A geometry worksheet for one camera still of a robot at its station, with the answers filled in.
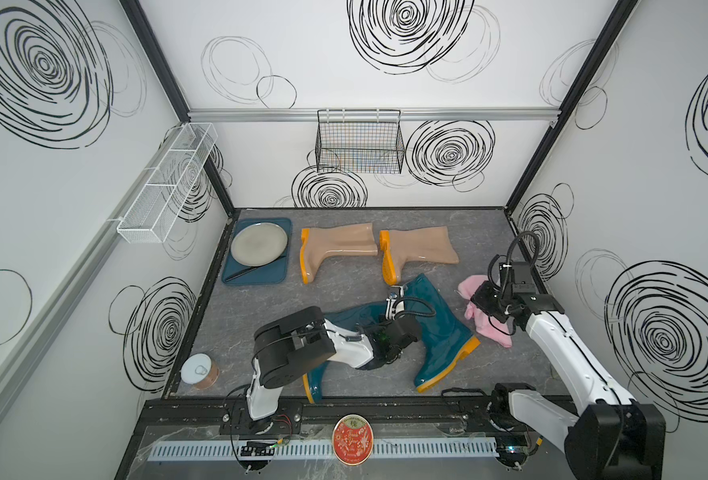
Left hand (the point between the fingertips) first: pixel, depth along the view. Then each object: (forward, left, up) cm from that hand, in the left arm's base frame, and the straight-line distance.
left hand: (410, 308), depth 88 cm
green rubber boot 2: (-3, +19, -4) cm, 20 cm away
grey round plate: (+27, +53, -5) cm, 59 cm away
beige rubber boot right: (+29, -11, -6) cm, 32 cm away
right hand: (+1, -18, +6) cm, 19 cm away
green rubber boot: (-9, -8, +1) cm, 12 cm away
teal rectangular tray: (+15, +45, -6) cm, 48 cm away
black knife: (+14, +57, -6) cm, 59 cm away
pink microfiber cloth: (-9, -16, +12) cm, 22 cm away
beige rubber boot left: (+25, +30, -2) cm, 39 cm away
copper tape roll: (-19, +56, 0) cm, 59 cm away
